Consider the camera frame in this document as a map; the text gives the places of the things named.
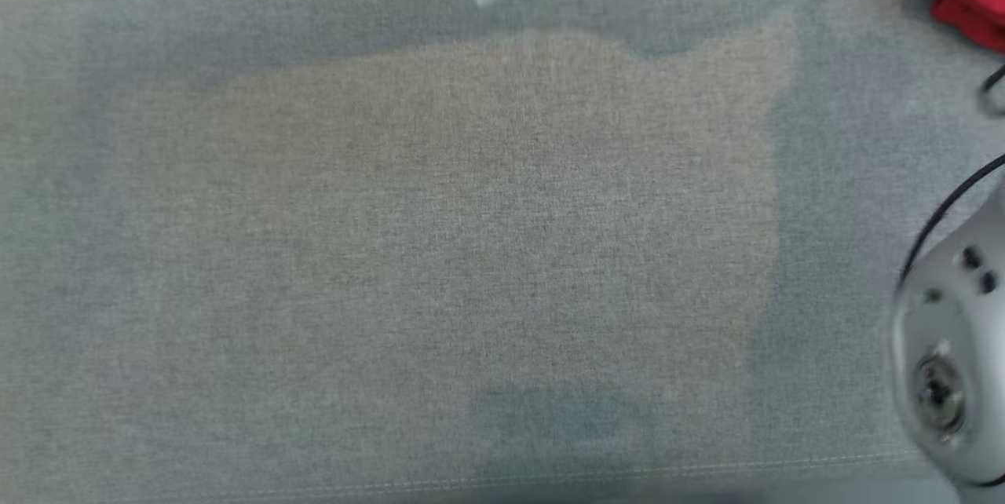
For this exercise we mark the grey fabric sofa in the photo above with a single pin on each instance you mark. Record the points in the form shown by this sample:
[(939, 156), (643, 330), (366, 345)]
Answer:
[(471, 213)]

